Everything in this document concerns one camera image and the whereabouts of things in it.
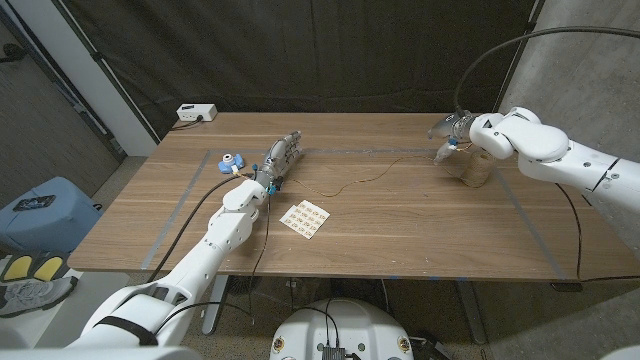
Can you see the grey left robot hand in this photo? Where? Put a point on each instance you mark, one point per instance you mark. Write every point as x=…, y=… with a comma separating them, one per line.
x=280, y=157

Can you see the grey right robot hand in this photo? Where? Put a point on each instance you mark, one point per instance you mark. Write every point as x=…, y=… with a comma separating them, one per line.
x=457, y=127

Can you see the brown twine spool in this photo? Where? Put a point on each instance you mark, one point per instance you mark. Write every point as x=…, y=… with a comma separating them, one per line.
x=477, y=170

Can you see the brown twine strand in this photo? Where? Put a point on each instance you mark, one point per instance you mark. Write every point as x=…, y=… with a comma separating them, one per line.
x=345, y=189

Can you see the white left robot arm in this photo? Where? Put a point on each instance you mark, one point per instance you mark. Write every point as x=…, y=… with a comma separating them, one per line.
x=220, y=240

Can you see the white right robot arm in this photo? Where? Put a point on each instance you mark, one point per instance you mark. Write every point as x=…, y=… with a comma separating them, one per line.
x=540, y=142

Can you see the white sticker sheet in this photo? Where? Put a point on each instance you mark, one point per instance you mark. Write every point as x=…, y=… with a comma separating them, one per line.
x=305, y=219

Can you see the white power box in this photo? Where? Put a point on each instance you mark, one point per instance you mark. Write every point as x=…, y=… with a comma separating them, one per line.
x=196, y=112

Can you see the black backdrop pole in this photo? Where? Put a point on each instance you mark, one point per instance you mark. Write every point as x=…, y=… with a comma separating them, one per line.
x=520, y=52
x=102, y=62

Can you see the black backdrop curtain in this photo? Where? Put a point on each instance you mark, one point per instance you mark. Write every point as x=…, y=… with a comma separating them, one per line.
x=310, y=55

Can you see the black round object under table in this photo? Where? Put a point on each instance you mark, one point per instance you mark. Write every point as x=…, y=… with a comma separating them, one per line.
x=243, y=284

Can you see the grey table leg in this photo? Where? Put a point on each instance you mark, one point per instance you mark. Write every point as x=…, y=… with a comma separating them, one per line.
x=212, y=305
x=471, y=312

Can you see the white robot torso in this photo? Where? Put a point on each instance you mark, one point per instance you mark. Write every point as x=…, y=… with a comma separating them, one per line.
x=350, y=325

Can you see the blue plastic bin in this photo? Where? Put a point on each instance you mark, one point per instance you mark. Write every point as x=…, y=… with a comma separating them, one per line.
x=50, y=225

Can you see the grey sneaker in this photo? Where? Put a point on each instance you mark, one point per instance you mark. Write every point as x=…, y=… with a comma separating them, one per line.
x=35, y=297

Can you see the yellow and black shoes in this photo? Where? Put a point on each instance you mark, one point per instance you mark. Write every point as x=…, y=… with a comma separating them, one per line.
x=17, y=267

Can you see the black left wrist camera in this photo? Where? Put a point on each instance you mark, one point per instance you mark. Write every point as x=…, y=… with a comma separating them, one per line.
x=275, y=186

